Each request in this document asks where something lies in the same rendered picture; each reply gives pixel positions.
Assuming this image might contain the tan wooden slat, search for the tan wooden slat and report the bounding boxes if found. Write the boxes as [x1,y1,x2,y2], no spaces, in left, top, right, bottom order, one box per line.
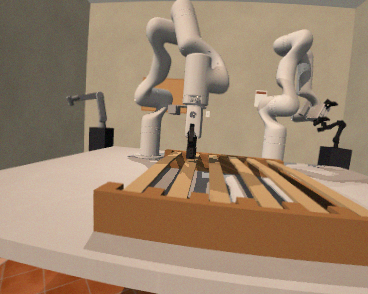
[208,155,231,203]
[228,156,283,209]
[167,153,200,198]
[265,160,368,217]
[123,151,182,193]
[246,158,329,213]

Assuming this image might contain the wooden bed frame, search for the wooden bed frame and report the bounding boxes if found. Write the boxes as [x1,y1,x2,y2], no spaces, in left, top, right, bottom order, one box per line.
[93,152,368,266]

